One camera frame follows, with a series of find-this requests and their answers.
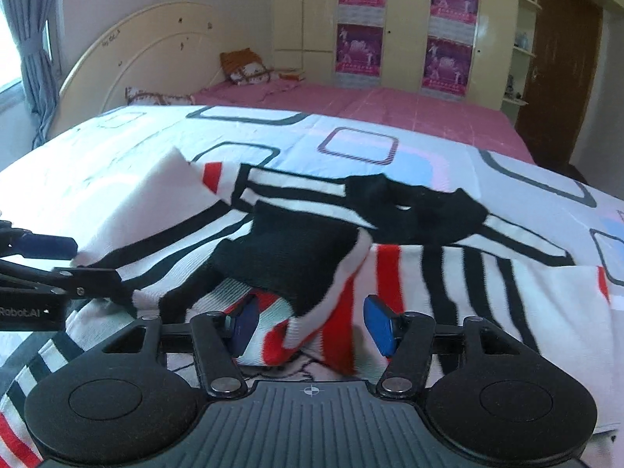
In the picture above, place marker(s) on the cream curved headboard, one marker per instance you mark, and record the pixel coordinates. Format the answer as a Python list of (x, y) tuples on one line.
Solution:
[(146, 44)]

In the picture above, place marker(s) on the flat patterned pillow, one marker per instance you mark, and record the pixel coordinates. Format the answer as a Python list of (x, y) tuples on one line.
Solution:
[(156, 97)]

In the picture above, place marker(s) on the orange plush pillow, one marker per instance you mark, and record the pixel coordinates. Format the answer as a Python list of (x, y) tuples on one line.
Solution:
[(239, 58)]

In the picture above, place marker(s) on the blue-grey curtain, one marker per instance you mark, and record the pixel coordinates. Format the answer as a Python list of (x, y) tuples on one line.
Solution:
[(34, 68)]

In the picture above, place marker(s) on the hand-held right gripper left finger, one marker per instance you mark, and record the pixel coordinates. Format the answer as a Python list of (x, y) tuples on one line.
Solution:
[(246, 325)]

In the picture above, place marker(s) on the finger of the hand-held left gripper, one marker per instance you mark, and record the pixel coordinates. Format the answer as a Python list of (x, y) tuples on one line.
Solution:
[(92, 282), (48, 246)]

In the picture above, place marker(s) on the pink bed sheet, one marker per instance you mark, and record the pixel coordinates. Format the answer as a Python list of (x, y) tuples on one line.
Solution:
[(390, 107)]

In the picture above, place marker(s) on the brown wooden door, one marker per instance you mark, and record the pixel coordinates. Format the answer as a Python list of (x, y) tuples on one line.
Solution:
[(560, 73)]

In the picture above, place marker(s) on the cream wardrobe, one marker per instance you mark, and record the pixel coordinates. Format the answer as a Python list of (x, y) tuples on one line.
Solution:
[(404, 19)]

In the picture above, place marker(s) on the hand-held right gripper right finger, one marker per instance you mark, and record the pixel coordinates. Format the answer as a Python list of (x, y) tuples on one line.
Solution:
[(380, 325)]

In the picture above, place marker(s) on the white patterned pillow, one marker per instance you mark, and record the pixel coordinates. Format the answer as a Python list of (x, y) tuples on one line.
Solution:
[(256, 74)]

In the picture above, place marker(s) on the patterned white bed blanket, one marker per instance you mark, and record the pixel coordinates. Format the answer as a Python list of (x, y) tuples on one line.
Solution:
[(341, 131)]

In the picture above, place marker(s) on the striped knit sweater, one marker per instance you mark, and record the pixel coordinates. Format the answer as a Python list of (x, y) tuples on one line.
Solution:
[(438, 278)]

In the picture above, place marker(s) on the cream corner shelf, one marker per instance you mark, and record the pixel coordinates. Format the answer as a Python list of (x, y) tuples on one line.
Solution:
[(524, 48)]

